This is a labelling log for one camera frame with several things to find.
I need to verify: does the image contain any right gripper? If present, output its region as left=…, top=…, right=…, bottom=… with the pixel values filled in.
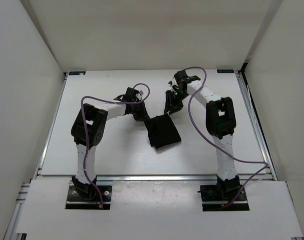
left=163, top=89, right=188, bottom=116

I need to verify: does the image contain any black skirt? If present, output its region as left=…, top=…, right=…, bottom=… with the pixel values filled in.
left=144, top=114, right=181, bottom=150

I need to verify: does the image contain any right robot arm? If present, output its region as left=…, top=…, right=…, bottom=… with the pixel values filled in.
left=164, top=75, right=240, bottom=200

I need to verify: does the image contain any right blue corner label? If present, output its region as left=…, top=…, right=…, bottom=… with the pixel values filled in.
left=217, top=69, right=234, bottom=74

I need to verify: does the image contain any blue corner label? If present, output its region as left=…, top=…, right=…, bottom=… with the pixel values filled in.
left=217, top=69, right=234, bottom=74
left=69, top=71, right=86, bottom=76

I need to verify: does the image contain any left blue corner label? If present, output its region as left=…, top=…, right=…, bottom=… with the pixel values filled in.
left=69, top=71, right=86, bottom=76

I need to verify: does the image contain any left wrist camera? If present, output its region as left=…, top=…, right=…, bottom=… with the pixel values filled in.
left=122, top=87, right=143, bottom=103

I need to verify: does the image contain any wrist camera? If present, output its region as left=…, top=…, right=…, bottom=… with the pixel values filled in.
left=122, top=87, right=143, bottom=103
left=168, top=70, right=200, bottom=88

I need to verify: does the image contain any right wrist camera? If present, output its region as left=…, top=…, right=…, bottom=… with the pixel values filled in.
left=168, top=70, right=200, bottom=88

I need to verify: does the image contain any front aluminium rail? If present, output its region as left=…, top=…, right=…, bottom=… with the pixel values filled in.
left=96, top=174, right=217, bottom=181

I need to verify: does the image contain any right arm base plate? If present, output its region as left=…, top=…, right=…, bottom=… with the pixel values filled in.
left=197, top=183, right=250, bottom=212

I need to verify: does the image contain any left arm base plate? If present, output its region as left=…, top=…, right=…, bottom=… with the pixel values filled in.
left=65, top=185, right=112, bottom=210

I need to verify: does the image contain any left aluminium frame rail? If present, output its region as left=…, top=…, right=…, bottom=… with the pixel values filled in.
left=3, top=179, right=32, bottom=240

